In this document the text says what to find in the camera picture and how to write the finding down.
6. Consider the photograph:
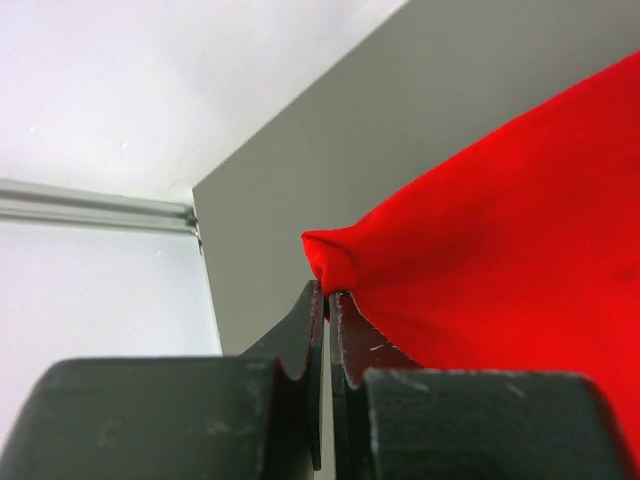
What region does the left aluminium frame post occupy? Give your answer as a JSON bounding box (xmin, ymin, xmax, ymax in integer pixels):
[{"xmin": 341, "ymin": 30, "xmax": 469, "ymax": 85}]
[{"xmin": 1, "ymin": 179, "xmax": 200, "ymax": 237}]

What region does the red t shirt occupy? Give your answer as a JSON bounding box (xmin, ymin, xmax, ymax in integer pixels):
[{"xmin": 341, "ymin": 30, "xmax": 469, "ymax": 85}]
[{"xmin": 302, "ymin": 55, "xmax": 639, "ymax": 446}]

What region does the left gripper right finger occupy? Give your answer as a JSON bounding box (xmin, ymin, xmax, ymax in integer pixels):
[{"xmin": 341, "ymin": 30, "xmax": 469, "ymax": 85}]
[{"xmin": 327, "ymin": 293, "xmax": 639, "ymax": 479}]

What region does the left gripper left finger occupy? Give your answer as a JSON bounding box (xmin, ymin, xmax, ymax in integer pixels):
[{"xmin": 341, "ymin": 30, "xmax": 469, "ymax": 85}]
[{"xmin": 1, "ymin": 281, "xmax": 324, "ymax": 479}]

